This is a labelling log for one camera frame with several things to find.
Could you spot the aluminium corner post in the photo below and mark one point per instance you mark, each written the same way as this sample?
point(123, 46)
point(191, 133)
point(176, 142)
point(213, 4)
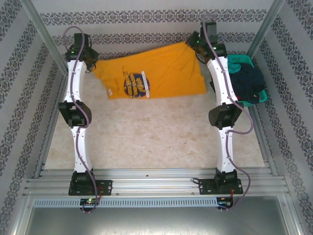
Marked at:
point(42, 31)
point(264, 27)

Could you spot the aluminium side rail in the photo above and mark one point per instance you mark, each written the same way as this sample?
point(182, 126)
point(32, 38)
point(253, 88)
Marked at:
point(55, 110)
point(265, 151)

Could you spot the navy t-shirt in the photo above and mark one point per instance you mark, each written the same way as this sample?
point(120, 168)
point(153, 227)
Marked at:
point(249, 80)

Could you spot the grey metal front panel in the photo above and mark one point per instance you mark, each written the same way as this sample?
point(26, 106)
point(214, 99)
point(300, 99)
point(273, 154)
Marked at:
point(156, 221)

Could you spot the aluminium mounting rail frame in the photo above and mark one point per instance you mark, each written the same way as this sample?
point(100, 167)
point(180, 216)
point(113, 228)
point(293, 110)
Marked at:
point(156, 181)

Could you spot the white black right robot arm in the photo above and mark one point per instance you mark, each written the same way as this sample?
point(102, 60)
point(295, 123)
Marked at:
point(220, 78)

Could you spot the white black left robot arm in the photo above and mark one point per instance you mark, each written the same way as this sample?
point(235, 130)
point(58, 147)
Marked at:
point(78, 80)

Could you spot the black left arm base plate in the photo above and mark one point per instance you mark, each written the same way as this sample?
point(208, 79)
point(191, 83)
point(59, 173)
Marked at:
point(105, 187)

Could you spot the teal plastic basket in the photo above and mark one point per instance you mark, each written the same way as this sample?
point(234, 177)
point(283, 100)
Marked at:
point(238, 58)

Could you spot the yellow printed t-shirt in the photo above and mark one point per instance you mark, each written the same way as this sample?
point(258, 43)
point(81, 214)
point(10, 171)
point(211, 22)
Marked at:
point(171, 71)

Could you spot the teal t-shirt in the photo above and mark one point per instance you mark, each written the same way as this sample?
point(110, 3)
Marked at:
point(233, 67)

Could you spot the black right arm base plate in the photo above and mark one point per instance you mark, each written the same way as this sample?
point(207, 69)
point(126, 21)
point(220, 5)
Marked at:
point(205, 187)

